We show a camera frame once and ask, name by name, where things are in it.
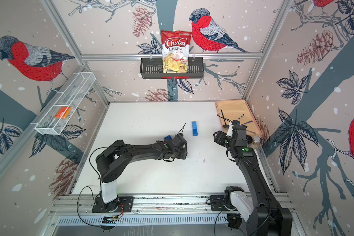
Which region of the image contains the blue small lego brick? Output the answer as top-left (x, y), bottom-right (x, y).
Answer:
top-left (164, 135), bottom-right (173, 142)

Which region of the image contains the light blue long lego brick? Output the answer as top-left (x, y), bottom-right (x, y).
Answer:
top-left (192, 121), bottom-right (198, 136)

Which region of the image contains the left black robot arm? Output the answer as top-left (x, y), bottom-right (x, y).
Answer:
top-left (95, 133), bottom-right (187, 204)

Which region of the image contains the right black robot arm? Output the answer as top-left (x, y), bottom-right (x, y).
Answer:
top-left (213, 120), bottom-right (293, 236)

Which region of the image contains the silver lid shaker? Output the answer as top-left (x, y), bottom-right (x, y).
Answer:
top-left (251, 136), bottom-right (261, 148)

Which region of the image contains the black spoon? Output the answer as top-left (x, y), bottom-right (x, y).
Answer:
top-left (220, 109), bottom-right (230, 129)

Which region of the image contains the yellow cloth mat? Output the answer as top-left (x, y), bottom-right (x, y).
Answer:
top-left (215, 100), bottom-right (263, 138)

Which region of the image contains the chuba cassava chips bag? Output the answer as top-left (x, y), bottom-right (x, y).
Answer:
top-left (161, 30), bottom-right (192, 73)

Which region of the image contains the orange block in basket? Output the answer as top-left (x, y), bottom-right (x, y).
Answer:
top-left (55, 106), bottom-right (72, 119)

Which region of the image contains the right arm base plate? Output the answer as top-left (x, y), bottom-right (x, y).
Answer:
top-left (209, 195), bottom-right (234, 211)

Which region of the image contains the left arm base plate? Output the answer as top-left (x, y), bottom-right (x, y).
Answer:
top-left (92, 196), bottom-right (134, 213)

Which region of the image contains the black wall basket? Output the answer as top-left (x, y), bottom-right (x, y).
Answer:
top-left (140, 57), bottom-right (204, 79)

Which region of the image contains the white wire basket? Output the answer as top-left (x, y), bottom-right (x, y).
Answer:
top-left (34, 72), bottom-right (96, 135)

